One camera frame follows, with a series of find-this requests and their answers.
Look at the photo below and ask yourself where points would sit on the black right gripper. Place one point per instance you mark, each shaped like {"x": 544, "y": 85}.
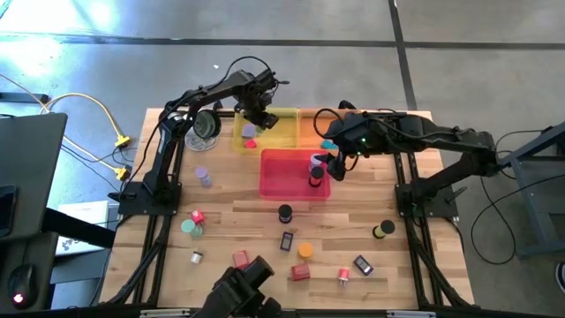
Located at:
{"x": 348, "y": 132}

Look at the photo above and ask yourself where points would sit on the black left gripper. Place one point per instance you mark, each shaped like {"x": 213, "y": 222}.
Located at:
{"x": 253, "y": 95}

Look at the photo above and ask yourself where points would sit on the black cap hourglass red sand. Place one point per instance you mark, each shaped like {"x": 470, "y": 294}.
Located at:
{"x": 316, "y": 173}

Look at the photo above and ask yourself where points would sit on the light blue digital timer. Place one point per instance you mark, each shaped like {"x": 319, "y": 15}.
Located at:
{"x": 327, "y": 145}

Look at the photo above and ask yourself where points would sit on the lavender cap hourglass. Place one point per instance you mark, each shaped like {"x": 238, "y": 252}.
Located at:
{"x": 201, "y": 172}
{"x": 316, "y": 159}

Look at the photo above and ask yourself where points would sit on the black cap hourglass yellow sand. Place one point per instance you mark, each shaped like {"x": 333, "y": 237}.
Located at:
{"x": 387, "y": 226}

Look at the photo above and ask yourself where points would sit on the dark blue digital timer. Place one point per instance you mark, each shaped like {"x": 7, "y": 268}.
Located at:
{"x": 363, "y": 265}
{"x": 287, "y": 241}

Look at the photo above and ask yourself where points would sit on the small red cube charger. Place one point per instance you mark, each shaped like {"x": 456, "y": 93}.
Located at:
{"x": 198, "y": 217}

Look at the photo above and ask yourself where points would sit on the red wall charger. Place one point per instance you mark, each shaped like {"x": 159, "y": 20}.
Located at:
{"x": 300, "y": 272}
{"x": 240, "y": 259}

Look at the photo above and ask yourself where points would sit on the small white charger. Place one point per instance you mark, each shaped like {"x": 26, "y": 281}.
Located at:
{"x": 196, "y": 257}

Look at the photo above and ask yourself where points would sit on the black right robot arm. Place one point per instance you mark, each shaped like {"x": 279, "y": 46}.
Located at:
{"x": 441, "y": 132}

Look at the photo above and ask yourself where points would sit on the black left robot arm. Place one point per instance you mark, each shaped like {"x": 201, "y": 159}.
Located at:
{"x": 207, "y": 93}

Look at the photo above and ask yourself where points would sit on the lavender cube charger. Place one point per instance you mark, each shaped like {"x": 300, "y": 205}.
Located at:
{"x": 248, "y": 130}

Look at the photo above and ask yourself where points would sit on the yellow translucent plastic bin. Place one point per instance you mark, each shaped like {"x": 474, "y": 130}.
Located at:
{"x": 282, "y": 137}

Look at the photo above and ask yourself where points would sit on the pink cube charger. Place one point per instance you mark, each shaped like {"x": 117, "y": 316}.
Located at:
{"x": 250, "y": 144}

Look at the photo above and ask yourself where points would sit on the orange translucent plastic bin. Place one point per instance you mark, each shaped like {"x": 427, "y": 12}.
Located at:
{"x": 309, "y": 128}

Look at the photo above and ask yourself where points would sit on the red translucent plastic bin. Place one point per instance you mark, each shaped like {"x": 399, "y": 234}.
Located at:
{"x": 282, "y": 176}

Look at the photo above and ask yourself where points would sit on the black cap hourglass blue sand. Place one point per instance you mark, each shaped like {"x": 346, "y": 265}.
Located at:
{"x": 285, "y": 211}

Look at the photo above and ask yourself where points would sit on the orange cap hourglass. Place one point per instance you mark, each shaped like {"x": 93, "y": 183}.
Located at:
{"x": 305, "y": 250}

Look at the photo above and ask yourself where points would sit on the grey metal stand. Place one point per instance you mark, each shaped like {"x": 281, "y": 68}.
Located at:
{"x": 521, "y": 207}

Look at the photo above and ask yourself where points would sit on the white paper box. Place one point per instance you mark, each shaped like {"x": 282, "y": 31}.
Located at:
{"x": 84, "y": 216}

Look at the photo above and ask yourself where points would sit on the dark grey desk top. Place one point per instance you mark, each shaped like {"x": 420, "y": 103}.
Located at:
{"x": 31, "y": 168}

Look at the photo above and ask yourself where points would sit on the black floor bar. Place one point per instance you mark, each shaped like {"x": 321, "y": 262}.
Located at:
{"x": 22, "y": 97}

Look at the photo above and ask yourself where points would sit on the person's shoe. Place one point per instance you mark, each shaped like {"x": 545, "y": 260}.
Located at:
{"x": 561, "y": 276}

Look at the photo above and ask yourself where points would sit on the black smartphone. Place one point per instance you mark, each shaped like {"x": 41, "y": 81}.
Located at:
{"x": 6, "y": 212}

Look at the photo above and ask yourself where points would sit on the black computer mouse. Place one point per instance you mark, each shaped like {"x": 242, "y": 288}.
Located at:
{"x": 22, "y": 282}

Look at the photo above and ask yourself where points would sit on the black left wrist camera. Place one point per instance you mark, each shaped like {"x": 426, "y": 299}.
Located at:
{"x": 269, "y": 79}

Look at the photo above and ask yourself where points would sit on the black metal table frame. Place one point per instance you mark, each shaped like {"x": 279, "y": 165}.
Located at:
{"x": 414, "y": 168}

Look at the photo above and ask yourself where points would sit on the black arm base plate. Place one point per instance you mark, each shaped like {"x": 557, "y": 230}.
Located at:
{"x": 132, "y": 205}
{"x": 446, "y": 207}

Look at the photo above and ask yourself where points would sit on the silver metal bracket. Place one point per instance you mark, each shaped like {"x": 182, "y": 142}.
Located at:
{"x": 165, "y": 313}
{"x": 410, "y": 314}

